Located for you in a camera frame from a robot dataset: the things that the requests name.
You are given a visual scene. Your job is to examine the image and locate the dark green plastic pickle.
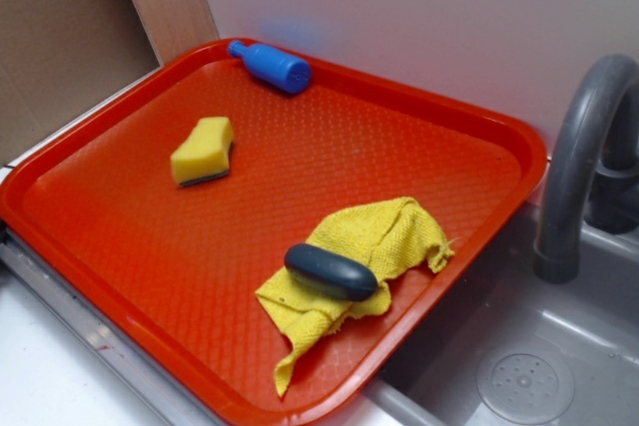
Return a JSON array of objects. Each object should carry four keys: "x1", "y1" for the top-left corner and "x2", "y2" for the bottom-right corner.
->
[{"x1": 284, "y1": 243, "x2": 378, "y2": 302}]

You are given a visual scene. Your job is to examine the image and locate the yellow cloth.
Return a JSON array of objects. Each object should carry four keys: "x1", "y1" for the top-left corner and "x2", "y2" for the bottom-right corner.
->
[{"x1": 256, "y1": 197, "x2": 454, "y2": 397}]

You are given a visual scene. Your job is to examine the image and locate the blue plastic bottle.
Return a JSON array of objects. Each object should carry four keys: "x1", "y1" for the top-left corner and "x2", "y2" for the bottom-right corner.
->
[{"x1": 228, "y1": 40, "x2": 312, "y2": 94}]

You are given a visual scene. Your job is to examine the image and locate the yellow sponge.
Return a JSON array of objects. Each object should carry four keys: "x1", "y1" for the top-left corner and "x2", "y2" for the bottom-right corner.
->
[{"x1": 170, "y1": 117, "x2": 235, "y2": 186}]

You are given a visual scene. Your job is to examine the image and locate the red plastic tray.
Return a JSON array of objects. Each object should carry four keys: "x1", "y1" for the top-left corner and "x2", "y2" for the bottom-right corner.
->
[{"x1": 1, "y1": 41, "x2": 546, "y2": 425}]

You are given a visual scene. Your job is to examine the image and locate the grey toy sink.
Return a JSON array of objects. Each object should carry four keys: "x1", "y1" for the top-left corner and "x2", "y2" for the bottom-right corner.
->
[{"x1": 364, "y1": 206, "x2": 638, "y2": 425}]

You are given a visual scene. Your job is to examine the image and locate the grey toy faucet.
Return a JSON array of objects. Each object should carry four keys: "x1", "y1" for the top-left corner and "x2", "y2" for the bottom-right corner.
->
[{"x1": 534, "y1": 54, "x2": 638, "y2": 283}]

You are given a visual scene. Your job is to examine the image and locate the brown cardboard panel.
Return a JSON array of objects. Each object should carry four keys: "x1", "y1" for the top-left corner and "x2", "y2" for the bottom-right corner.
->
[{"x1": 1, "y1": 0, "x2": 158, "y2": 164}]

